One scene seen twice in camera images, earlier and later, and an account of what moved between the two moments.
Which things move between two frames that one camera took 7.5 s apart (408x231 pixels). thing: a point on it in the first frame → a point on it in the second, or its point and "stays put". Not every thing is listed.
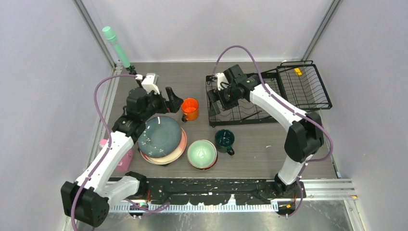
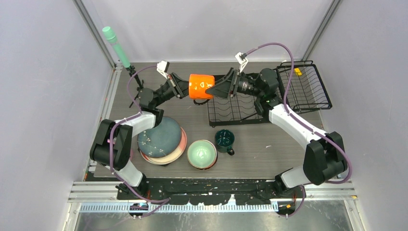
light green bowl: x=202 y=154 stays put
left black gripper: x=174 y=102 → x=179 y=87
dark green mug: x=224 y=139 stays put
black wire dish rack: x=248 y=111 stays put
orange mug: x=190 y=107 → x=197 y=85
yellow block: x=298 y=71 stays put
